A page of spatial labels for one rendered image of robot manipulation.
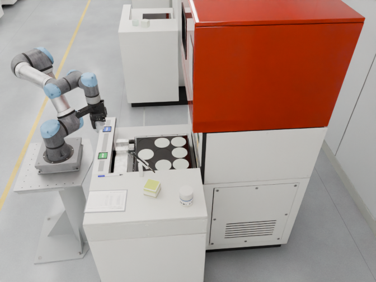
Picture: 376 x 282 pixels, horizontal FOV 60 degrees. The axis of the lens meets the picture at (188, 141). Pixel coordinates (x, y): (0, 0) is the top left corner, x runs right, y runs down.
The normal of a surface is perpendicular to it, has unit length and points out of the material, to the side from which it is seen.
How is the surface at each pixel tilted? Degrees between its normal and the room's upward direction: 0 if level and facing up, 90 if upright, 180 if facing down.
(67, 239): 0
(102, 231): 90
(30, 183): 0
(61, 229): 90
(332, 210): 0
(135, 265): 90
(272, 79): 90
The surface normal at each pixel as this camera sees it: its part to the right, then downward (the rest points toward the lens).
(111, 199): 0.00, -0.76
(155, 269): 0.09, 0.65
